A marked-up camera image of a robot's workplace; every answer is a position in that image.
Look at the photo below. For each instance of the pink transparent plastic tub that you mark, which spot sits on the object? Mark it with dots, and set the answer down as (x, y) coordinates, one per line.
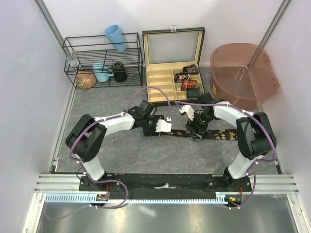
(241, 73)

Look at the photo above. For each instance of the blue plastic cup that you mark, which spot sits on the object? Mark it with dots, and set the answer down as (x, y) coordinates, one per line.
(115, 37)

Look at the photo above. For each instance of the dark floral necktie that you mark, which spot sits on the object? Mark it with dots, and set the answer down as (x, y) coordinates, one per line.
(228, 134)

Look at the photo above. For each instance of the black wooden tie box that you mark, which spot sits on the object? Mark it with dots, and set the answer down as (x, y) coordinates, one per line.
(166, 53)

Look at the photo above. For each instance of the black wire rack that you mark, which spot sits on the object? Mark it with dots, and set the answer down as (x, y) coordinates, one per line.
(97, 48)

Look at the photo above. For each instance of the clear glass cup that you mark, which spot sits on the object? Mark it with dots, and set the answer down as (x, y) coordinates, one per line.
(71, 57)

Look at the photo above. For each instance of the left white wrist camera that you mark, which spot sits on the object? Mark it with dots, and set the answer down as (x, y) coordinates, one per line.
(163, 125)

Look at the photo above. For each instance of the dark pink patterned rolled tie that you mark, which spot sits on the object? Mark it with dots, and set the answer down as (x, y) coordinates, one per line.
(191, 69)

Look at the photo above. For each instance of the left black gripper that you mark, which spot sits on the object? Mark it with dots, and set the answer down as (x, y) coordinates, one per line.
(152, 132)

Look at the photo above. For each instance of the dark green rolled tie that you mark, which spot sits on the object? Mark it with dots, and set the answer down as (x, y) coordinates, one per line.
(193, 93)

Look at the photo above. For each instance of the red patterned rolled tie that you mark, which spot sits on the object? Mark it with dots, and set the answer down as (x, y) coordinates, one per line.
(188, 84)

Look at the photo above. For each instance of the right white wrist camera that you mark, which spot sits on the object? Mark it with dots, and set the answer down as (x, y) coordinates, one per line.
(187, 110)

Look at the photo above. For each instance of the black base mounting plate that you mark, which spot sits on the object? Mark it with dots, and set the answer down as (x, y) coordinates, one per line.
(166, 186)

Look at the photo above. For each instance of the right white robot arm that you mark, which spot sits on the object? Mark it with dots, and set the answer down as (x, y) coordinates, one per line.
(254, 133)

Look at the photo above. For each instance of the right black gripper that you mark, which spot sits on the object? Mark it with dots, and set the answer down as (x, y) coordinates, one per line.
(192, 125)

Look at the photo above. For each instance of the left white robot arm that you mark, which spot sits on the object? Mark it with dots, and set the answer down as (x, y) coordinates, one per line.
(85, 139)

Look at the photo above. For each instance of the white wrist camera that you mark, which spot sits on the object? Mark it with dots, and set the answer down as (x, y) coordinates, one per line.
(163, 125)
(187, 110)

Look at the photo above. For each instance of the light blue mug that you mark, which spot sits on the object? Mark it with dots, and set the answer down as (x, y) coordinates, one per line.
(101, 72)

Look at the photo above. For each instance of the brown round vase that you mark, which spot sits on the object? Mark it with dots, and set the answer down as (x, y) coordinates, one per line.
(85, 79)

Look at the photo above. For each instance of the black pink floral rolled tie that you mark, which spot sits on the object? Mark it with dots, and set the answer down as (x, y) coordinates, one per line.
(180, 77)

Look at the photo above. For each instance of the black ceramic jar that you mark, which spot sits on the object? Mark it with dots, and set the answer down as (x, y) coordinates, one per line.
(119, 72)

